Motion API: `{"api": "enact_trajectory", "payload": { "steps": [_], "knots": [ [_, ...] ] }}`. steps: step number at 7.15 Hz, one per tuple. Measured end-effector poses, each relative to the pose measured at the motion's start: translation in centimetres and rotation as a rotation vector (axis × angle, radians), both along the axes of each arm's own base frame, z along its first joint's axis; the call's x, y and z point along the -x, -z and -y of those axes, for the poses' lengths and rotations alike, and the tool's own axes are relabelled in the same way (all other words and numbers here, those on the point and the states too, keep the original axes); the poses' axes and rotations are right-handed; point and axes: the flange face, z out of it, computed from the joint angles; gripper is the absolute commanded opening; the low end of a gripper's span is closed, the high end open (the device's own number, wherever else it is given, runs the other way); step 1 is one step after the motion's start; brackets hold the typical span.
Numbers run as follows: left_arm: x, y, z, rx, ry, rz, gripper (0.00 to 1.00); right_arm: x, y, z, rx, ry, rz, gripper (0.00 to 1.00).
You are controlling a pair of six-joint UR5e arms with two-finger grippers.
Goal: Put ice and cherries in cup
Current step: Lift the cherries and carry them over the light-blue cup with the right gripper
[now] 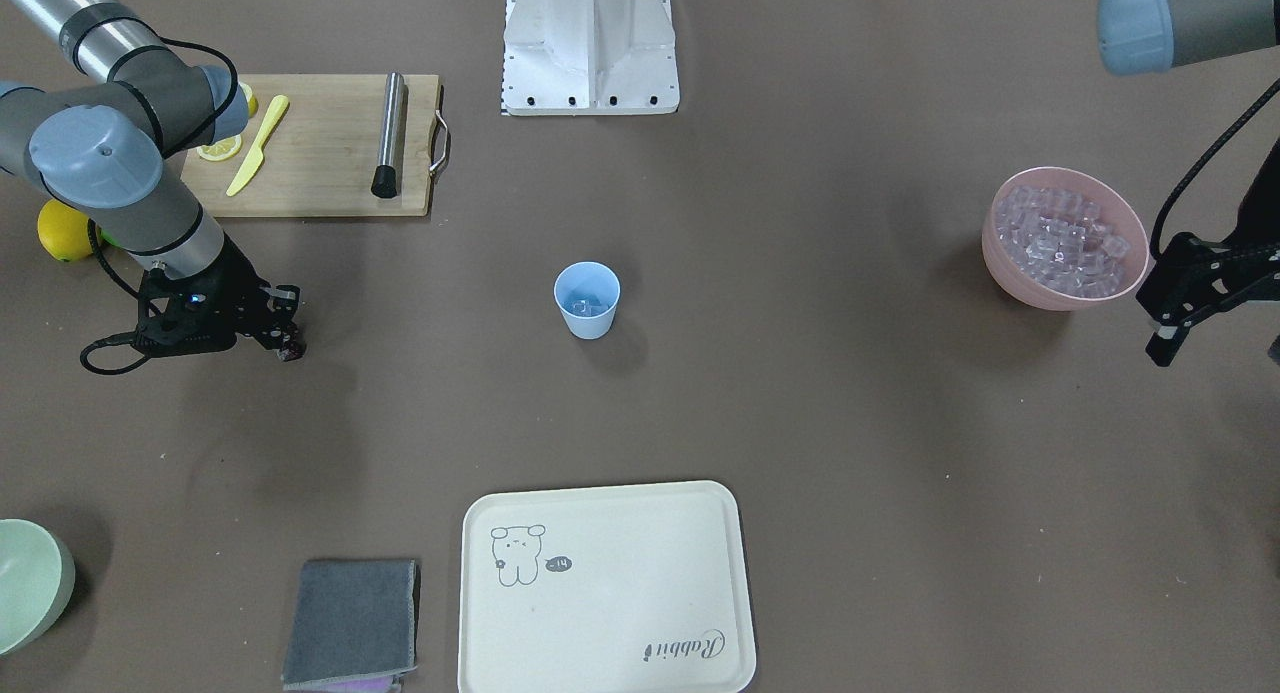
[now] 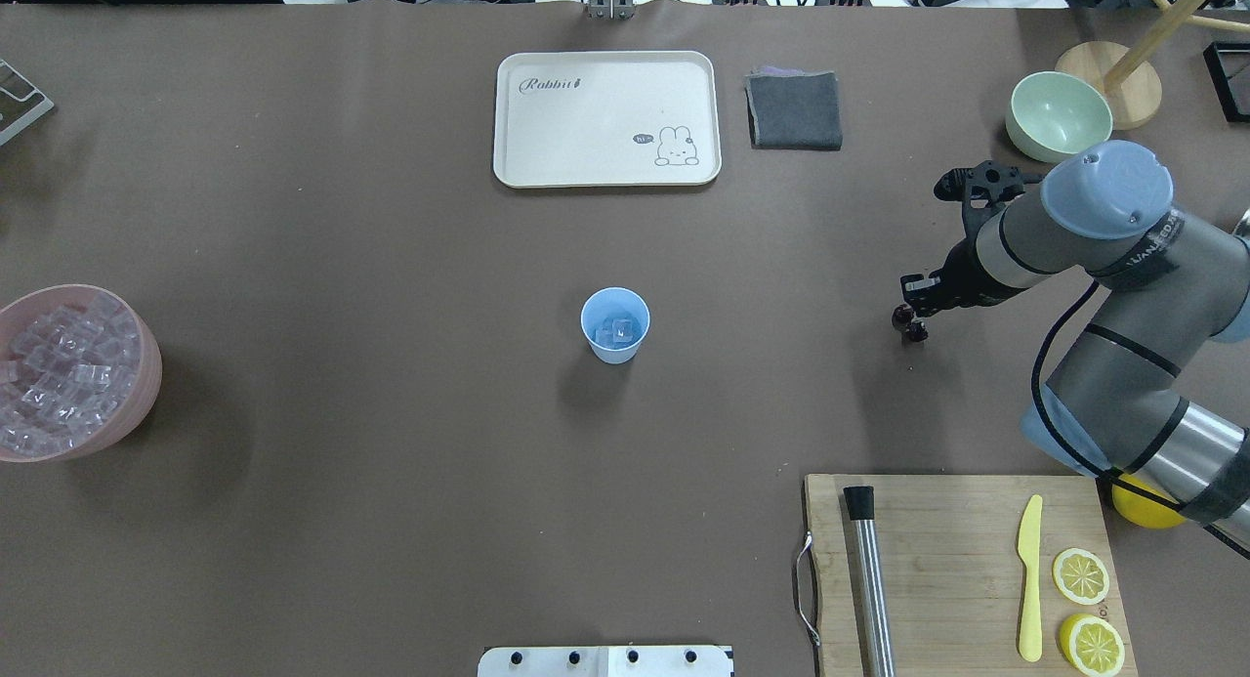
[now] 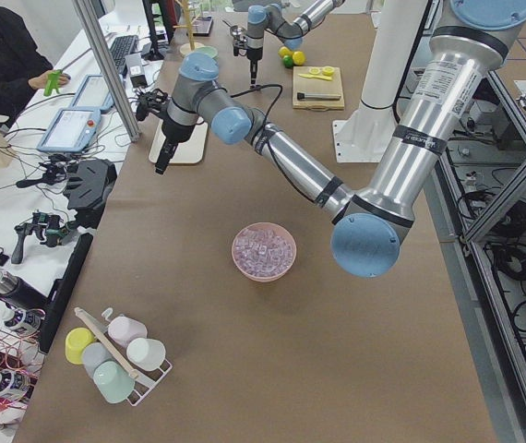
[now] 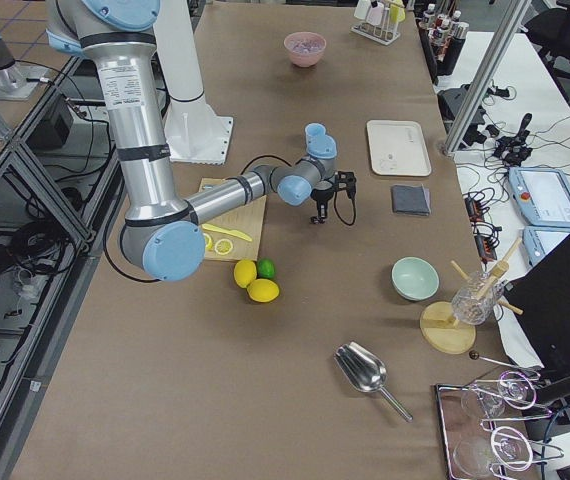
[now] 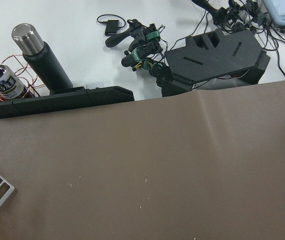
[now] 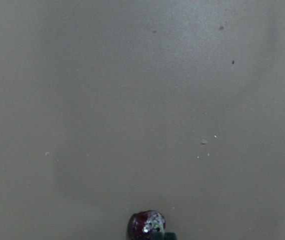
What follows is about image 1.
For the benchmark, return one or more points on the pink bowl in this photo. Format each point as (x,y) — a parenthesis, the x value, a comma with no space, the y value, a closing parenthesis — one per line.
(1115,210)

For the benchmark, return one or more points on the lemon half slice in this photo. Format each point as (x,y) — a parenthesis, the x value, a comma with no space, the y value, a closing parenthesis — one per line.
(252,104)
(222,150)

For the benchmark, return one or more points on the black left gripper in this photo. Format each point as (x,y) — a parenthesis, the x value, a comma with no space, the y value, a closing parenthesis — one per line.
(1262,211)

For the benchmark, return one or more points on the pile of ice cubes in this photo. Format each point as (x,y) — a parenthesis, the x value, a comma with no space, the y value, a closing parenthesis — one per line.
(1056,238)

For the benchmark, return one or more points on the folded grey cloth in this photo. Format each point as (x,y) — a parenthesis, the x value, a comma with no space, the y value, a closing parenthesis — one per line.
(354,626)

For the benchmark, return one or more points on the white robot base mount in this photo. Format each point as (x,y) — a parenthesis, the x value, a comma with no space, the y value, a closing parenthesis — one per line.
(589,57)

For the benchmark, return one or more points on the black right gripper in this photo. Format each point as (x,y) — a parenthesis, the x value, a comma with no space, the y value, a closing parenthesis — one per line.
(237,283)

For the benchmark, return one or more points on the cream rabbit tray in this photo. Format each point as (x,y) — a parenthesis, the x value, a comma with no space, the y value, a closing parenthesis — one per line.
(625,588)

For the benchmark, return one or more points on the light blue plastic cup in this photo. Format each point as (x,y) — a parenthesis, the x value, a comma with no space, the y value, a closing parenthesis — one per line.
(588,278)

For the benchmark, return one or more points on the yellow plastic knife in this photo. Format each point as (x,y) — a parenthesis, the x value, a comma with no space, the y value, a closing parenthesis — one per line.
(255,156)

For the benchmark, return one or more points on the mint green bowl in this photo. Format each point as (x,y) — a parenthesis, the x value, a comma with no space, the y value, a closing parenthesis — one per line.
(37,577)

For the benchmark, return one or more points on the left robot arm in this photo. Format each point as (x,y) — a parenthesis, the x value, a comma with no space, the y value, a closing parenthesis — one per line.
(1152,36)

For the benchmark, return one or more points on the steel muddler black tip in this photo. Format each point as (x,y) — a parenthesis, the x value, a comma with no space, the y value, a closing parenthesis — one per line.
(386,179)

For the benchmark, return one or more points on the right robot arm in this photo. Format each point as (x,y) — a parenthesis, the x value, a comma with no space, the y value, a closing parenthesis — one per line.
(104,150)

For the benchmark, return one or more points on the wooden cutting board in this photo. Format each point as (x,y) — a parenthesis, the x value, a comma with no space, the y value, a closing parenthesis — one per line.
(321,159)

